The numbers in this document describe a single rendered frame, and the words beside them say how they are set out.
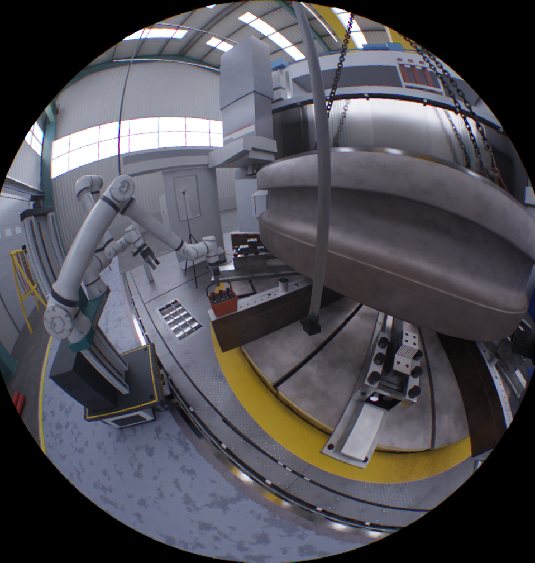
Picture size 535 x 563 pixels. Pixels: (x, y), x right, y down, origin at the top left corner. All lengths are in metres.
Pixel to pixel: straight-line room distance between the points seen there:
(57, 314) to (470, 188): 1.79
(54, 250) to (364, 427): 2.15
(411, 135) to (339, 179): 3.55
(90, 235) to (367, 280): 1.36
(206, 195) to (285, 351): 3.79
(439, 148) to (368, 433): 4.54
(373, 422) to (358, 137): 4.56
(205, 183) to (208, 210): 0.69
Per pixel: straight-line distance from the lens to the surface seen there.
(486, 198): 1.10
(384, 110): 4.65
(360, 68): 7.41
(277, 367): 1.36
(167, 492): 1.75
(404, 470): 1.82
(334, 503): 1.60
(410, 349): 1.04
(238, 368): 1.75
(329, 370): 1.39
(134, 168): 3.76
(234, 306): 1.23
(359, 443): 1.11
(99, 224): 0.80
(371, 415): 1.17
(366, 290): 1.07
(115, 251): 1.22
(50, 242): 1.44
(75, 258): 0.81
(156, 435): 1.79
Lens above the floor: 1.48
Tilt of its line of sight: 30 degrees down
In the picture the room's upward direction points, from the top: 3 degrees counter-clockwise
